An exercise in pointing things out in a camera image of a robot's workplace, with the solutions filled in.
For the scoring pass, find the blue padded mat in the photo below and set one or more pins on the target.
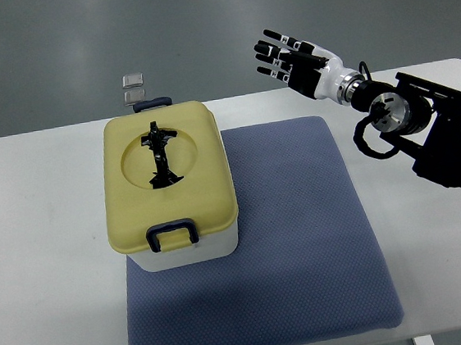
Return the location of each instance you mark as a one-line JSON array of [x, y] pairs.
[[307, 266]]

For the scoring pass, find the upper silver floor plate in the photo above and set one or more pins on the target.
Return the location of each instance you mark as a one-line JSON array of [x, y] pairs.
[[132, 80]]

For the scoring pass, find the white storage box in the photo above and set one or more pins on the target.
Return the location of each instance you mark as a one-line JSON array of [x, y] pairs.
[[179, 251]]

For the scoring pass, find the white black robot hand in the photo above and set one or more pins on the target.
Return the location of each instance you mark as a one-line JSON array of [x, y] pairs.
[[306, 68]]

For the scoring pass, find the silver floor plate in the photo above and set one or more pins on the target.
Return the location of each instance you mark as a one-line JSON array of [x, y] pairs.
[[132, 80], [134, 96]]

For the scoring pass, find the lower silver floor plate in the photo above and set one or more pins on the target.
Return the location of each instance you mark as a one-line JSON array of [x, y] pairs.
[[134, 96]]

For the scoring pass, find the yellow box lid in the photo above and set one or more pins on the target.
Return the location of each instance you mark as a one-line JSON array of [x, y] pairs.
[[167, 179]]

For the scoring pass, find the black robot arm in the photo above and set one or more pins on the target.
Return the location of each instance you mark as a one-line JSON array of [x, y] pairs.
[[417, 117]]

